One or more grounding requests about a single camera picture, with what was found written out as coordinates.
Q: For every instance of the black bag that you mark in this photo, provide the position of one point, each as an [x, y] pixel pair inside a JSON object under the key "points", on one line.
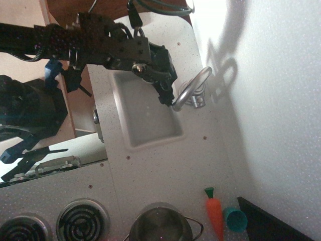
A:
{"points": [[30, 109]]}

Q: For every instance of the stainless steel pot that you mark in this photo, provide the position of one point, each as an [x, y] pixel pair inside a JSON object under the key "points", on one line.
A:
{"points": [[163, 223]]}

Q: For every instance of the black coil burner right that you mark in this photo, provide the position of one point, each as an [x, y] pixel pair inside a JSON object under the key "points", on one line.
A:
{"points": [[83, 219]]}

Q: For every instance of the orange toy carrot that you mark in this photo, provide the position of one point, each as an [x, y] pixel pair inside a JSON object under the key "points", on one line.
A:
{"points": [[214, 212]]}

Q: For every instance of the silver curved faucet spout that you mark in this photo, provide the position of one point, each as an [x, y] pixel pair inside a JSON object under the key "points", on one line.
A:
{"points": [[191, 87]]}

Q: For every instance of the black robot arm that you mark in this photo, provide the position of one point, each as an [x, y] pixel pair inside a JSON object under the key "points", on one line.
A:
{"points": [[96, 40]]}

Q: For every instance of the silver faucet base with knob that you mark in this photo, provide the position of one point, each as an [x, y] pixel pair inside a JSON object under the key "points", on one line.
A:
{"points": [[197, 100]]}

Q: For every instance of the black panel at corner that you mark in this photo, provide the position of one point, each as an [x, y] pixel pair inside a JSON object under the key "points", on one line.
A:
{"points": [[264, 226]]}

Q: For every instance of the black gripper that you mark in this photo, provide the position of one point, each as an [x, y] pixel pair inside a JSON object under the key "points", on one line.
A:
{"points": [[160, 72]]}

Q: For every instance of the silver oven door handle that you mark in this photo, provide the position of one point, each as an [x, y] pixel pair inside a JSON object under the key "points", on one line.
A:
{"points": [[58, 164]]}

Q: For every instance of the teal plastic cup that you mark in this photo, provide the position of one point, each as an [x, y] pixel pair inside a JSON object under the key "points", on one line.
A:
{"points": [[235, 219]]}

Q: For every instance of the silver cabinet knob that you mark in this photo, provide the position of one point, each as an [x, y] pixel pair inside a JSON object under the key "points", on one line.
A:
{"points": [[96, 117]]}

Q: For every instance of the black coil burner left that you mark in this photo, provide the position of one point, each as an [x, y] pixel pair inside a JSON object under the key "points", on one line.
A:
{"points": [[26, 227]]}

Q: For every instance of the black coil burner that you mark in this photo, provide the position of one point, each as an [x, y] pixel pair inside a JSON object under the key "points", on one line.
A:
{"points": [[83, 219], [26, 227]]}

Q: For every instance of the black clip at top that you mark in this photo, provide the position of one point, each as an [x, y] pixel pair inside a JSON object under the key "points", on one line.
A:
{"points": [[134, 18]]}

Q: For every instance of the white toy sink basin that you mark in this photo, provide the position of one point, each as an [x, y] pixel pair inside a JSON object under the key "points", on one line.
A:
{"points": [[144, 121]]}

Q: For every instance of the blue black clamp lower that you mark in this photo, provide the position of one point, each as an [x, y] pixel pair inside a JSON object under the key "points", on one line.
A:
{"points": [[28, 159]]}

